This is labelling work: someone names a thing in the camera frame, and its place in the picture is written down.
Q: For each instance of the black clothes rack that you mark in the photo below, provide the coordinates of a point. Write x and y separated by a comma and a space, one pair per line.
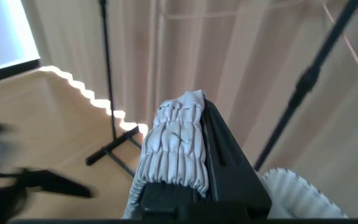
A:
304, 84

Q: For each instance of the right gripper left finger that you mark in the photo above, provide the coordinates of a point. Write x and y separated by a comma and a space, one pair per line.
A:
166, 199

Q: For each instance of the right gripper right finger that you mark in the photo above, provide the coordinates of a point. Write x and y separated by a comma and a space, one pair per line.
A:
241, 193

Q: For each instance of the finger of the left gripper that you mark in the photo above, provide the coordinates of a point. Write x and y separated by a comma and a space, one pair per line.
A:
57, 185

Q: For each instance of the white laundry basket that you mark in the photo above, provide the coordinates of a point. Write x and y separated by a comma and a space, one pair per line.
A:
294, 199

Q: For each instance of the pale grey shorts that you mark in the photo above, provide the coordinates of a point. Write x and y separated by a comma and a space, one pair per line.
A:
172, 146

